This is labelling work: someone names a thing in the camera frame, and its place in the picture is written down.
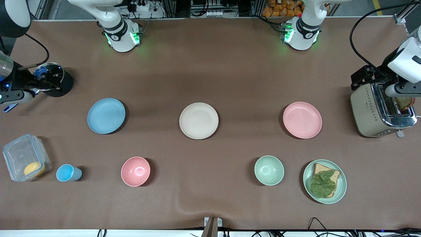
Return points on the green lettuce leaf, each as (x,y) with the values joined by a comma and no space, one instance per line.
(322,185)

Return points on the brown table cover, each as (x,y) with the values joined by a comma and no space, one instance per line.
(210,75)

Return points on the metal table edge bracket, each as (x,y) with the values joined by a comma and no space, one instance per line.
(212,227)

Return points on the black round stand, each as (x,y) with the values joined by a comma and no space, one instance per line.
(65,82)

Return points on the dark brown bread slice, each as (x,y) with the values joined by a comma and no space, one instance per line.
(404,103)

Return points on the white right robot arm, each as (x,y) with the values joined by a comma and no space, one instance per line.
(120,39)

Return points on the blue plate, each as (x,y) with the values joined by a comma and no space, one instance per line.
(106,116)

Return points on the green plate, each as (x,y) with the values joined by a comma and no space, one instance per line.
(340,187)

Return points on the pink bowl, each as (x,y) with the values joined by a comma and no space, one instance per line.
(135,171)

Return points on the toast slice under lettuce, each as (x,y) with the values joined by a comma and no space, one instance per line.
(320,168)

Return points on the beige plate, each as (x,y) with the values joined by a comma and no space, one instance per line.
(198,120)

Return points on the beige chrome toaster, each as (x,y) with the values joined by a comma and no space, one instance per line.
(368,112)

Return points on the aluminium frame profile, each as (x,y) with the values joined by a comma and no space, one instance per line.
(406,13)

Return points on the white power strip with plugs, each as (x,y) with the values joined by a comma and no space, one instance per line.
(142,6)

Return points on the pink plate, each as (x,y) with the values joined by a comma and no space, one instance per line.
(302,119)

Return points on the clear plastic lidded container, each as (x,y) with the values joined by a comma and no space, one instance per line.
(19,153)

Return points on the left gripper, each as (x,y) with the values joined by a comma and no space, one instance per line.
(382,70)

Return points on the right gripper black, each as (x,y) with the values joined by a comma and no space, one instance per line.
(20,79)

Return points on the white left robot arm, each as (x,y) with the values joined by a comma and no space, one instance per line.
(301,36)

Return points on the green bowl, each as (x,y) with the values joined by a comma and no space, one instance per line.
(269,170)

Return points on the yellow round food piece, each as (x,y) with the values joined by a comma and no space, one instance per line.
(33,169)

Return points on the blue cup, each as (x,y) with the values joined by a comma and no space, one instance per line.
(65,173)

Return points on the orange snack packets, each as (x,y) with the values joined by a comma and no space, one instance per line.
(283,8)

